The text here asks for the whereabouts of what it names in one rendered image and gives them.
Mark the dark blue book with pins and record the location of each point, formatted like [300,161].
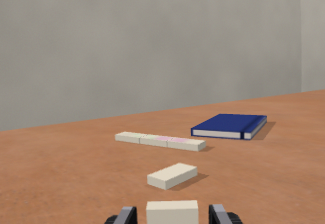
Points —
[230,126]

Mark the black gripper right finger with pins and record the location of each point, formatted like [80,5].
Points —
[218,215]

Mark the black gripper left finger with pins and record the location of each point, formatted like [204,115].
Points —
[128,215]

